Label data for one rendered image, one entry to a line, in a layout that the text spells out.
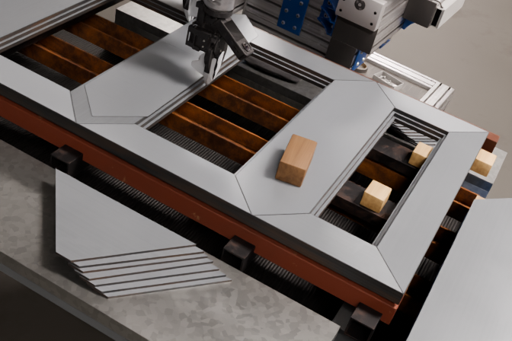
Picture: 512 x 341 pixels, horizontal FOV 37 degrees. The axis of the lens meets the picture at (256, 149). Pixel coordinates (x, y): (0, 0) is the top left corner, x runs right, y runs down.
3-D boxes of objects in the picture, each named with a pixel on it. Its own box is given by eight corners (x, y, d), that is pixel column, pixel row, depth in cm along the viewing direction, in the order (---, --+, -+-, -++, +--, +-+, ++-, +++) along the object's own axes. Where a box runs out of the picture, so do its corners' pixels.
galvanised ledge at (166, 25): (488, 192, 216) (493, 183, 214) (115, 17, 251) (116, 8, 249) (503, 160, 231) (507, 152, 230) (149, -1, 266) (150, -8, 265)
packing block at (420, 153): (425, 171, 194) (430, 159, 192) (408, 163, 196) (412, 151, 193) (432, 161, 199) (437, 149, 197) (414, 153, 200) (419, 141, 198)
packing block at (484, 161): (486, 177, 198) (492, 166, 196) (468, 169, 200) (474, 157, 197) (491, 167, 203) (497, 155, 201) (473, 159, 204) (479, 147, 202)
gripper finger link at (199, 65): (191, 76, 194) (197, 44, 188) (211, 86, 192) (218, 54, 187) (185, 81, 191) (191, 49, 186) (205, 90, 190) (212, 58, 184)
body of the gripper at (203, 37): (200, 37, 192) (208, -7, 185) (228, 50, 190) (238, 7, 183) (184, 47, 186) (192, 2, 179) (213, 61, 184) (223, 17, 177)
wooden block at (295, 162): (300, 188, 165) (305, 170, 163) (274, 178, 166) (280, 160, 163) (312, 159, 175) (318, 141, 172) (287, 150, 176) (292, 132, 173)
